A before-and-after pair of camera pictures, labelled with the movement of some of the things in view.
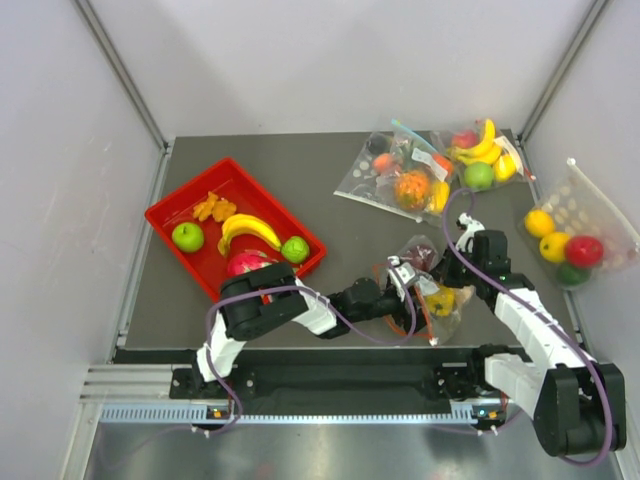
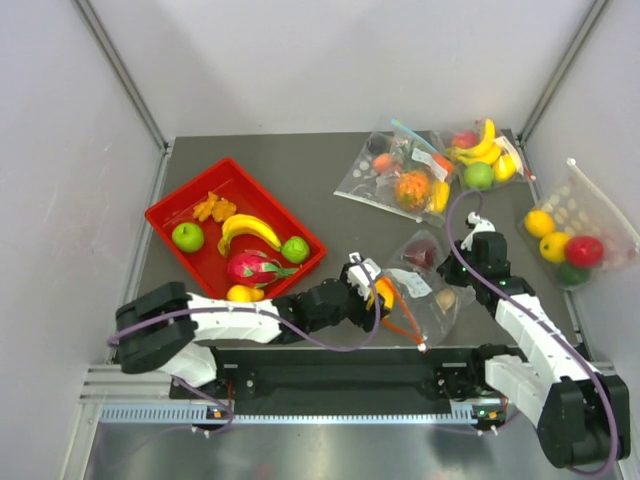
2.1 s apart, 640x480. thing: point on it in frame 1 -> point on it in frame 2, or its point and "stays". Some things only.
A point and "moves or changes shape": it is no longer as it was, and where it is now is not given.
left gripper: x=401 y=315 -> x=363 y=317
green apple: x=188 y=237 stays
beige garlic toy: x=461 y=294 -> x=446 y=299
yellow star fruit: x=442 y=302 moves or changes shape
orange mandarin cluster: x=219 y=210 stays
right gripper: x=443 y=270 stays
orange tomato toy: x=444 y=162 stays
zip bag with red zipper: x=409 y=276 stays
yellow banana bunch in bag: x=484 y=151 stays
